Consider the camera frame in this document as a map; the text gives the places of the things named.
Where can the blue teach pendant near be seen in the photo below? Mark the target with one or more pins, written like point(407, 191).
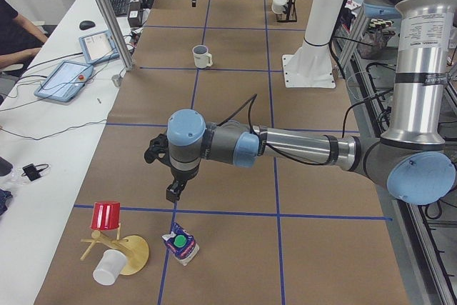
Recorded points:
point(65, 82)

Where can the blue teach pendant far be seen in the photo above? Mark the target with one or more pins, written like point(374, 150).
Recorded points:
point(98, 47)

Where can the blue teach pendant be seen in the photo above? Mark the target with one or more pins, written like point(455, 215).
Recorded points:
point(98, 47)
point(65, 82)

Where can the white mug with grey interior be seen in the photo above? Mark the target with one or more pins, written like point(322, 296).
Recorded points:
point(202, 57)

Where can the white plastic cup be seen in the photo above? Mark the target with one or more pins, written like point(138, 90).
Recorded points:
point(109, 267)

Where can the small black adapter box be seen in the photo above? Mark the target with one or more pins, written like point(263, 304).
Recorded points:
point(33, 171)

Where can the white mug on rack lower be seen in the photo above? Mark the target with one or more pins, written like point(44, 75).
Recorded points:
point(278, 6)

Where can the seated person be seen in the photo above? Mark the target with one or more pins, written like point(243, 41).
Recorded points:
point(21, 40)

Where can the red plastic cup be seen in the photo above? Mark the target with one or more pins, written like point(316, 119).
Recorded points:
point(105, 215)

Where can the black computer mouse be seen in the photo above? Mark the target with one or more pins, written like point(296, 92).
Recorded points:
point(86, 24)

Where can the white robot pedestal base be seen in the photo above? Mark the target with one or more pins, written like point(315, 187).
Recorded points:
point(310, 66)

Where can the black wire mug rack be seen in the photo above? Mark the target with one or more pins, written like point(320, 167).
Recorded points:
point(289, 15)

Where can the black box beside keyboard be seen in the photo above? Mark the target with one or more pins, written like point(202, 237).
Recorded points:
point(137, 16)

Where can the wooden mug tree stand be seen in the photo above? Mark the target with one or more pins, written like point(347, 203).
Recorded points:
point(134, 247)

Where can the aluminium frame post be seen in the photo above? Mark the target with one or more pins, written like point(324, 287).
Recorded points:
point(111, 21)

